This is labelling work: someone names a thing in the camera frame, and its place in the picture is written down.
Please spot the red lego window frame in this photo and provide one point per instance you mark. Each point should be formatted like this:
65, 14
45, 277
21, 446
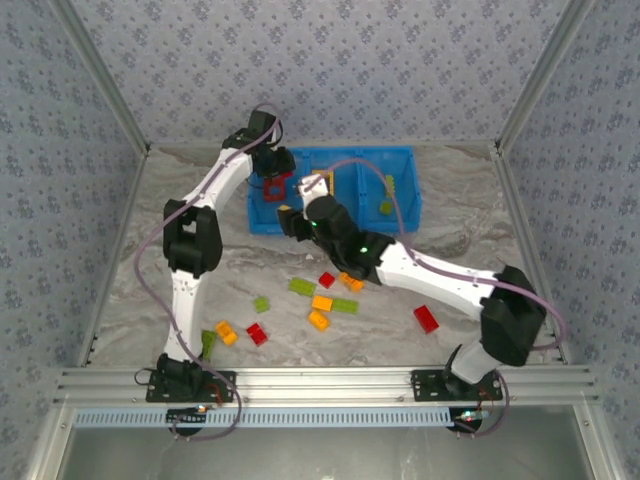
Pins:
270, 195

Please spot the blue three-compartment plastic bin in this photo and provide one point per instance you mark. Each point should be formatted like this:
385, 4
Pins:
260, 220

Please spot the small green lego brick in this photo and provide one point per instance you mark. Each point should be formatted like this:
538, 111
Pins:
385, 208
261, 304

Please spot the small red lego brick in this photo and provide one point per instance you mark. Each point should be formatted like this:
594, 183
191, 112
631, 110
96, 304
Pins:
327, 280

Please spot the orange lego arch brick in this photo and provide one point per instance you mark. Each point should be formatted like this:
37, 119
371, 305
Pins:
355, 285

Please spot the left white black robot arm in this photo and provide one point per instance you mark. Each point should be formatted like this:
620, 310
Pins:
187, 300

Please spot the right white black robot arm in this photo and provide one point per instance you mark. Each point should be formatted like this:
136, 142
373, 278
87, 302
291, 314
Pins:
440, 285

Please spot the small black controller board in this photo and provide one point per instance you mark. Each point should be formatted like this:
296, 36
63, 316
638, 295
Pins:
470, 416
187, 416

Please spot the grey metal panel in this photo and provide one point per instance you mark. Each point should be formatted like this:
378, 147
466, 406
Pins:
320, 455

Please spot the right arm white wrist camera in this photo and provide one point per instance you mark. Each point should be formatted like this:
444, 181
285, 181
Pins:
320, 187

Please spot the thin aluminium table edge rail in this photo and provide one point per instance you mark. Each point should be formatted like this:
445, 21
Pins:
450, 144

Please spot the long aluminium extrusion rail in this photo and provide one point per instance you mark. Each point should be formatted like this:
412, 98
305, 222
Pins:
320, 385

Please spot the aluminium table side rail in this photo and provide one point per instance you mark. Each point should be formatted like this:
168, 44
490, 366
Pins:
117, 245
525, 225

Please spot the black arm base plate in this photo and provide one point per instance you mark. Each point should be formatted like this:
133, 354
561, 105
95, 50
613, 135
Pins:
155, 395
425, 390

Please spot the aluminium corner post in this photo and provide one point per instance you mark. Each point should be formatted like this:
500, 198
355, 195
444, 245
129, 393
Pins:
542, 75
104, 75

